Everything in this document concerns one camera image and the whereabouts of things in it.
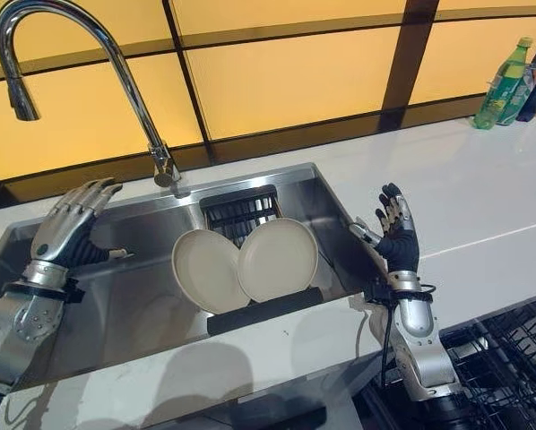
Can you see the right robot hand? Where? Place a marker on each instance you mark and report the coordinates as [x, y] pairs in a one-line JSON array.
[[400, 248]]

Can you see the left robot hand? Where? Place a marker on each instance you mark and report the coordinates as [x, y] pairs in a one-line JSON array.
[[55, 228]]

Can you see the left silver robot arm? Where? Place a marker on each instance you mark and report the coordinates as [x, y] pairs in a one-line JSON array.
[[19, 322]]

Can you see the black dishwasher rack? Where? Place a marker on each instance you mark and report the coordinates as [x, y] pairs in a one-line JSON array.
[[503, 365]]

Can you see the stainless steel sink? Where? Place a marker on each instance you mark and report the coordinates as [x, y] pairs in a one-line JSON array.
[[129, 291]]

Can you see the beige round plate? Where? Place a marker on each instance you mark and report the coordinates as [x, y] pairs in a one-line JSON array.
[[207, 271], [278, 259]]

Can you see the chrome gooseneck faucet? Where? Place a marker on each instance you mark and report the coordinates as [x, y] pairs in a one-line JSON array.
[[89, 85]]

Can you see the black dish drying rack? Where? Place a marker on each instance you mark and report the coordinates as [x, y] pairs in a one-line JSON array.
[[250, 251]]

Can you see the green plastic soda bottle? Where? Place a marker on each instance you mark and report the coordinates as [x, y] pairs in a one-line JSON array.
[[503, 89]]

